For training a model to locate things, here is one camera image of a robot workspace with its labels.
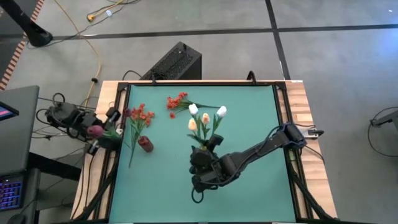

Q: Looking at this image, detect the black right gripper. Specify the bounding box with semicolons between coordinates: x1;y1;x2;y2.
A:
188;133;227;194

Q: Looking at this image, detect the peach artificial tulip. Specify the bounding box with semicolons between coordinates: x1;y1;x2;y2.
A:
200;113;211;144
185;118;203;146

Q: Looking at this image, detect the white artificial tulip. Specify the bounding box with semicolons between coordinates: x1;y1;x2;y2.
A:
186;103;206;147
211;105;228;141

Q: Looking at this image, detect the orange artificial flower bunch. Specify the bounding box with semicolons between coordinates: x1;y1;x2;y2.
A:
127;103;155;169
166;91;221;120

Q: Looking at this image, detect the red ribbed glass vase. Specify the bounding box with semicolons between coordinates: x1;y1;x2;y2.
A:
138;136;155;153

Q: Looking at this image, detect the teal table mat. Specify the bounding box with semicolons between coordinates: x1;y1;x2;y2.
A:
108;84;296;223

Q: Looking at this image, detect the black perforated computer tower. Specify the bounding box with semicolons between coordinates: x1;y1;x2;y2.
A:
139;41;203;81

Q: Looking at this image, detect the wooden table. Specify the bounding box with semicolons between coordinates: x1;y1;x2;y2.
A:
70;80;338;220

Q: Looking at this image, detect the small screen with pink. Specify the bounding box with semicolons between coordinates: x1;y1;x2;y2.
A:
0;101;20;121

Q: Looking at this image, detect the backlit keyboard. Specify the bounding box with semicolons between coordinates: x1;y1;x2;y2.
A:
0;175;25;212

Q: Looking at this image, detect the black floor stand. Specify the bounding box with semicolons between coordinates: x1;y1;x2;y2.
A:
0;0;53;48

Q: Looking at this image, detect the black mat with striped edge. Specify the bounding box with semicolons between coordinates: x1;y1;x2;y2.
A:
0;0;46;91

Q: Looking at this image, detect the yellow floor cable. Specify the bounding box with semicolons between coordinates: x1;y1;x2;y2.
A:
52;0;103;108

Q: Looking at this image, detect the black frame handle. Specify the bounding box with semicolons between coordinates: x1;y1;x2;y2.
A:
246;70;258;85

